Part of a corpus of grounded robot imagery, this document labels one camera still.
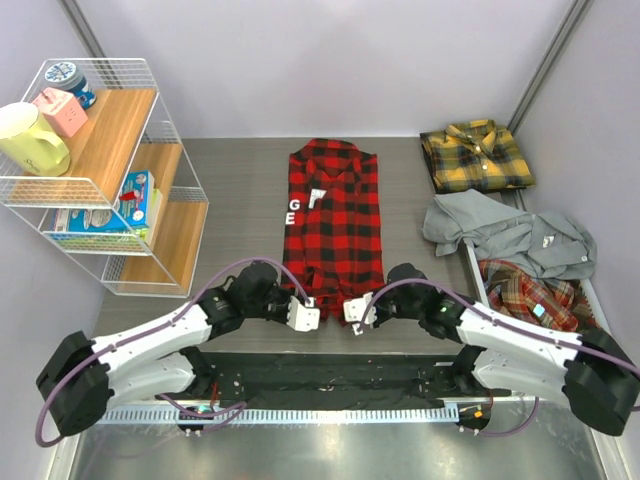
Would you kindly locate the yellow mug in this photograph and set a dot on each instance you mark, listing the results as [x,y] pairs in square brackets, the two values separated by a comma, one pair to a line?
[30,142]

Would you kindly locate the blue round tin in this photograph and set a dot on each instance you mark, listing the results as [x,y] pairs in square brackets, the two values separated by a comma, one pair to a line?
[67,76]

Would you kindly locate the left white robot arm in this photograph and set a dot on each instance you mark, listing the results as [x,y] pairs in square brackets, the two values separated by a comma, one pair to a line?
[87,377]

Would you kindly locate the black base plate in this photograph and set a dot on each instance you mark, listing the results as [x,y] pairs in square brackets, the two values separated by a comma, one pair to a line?
[335,382]

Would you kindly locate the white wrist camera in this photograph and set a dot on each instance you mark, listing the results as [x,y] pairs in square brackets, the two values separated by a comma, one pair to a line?
[303,316]
[356,312]

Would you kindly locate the blue product box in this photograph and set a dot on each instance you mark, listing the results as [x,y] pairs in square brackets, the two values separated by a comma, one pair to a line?
[135,209]

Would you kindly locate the white laundry basket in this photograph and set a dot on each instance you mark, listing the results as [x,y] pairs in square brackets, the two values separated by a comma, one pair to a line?
[480,280]

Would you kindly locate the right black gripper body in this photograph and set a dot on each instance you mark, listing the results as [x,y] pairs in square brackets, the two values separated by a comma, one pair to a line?
[389,305]

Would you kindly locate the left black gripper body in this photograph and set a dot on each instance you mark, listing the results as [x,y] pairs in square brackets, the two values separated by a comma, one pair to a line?
[274,305]

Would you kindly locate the yellow plaid folded shirt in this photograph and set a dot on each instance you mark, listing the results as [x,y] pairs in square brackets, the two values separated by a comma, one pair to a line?
[481,155]

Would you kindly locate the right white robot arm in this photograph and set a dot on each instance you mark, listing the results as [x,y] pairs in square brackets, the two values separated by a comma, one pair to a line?
[588,373]

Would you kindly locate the grey long sleeve shirt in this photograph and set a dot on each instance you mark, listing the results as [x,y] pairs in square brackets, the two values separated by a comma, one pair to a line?
[548,245]

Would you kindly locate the red black plaid shirt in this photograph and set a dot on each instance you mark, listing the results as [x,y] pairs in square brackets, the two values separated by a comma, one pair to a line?
[332,239]

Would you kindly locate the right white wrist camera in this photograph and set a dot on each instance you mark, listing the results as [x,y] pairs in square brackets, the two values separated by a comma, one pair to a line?
[356,312]

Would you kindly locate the white wire shelf rack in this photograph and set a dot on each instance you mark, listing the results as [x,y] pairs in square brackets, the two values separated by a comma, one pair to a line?
[129,128]

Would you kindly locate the pink cube box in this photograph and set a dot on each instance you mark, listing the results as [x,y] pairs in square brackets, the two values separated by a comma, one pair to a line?
[62,111]

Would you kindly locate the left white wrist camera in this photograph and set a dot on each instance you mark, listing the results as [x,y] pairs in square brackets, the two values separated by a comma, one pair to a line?
[303,316]

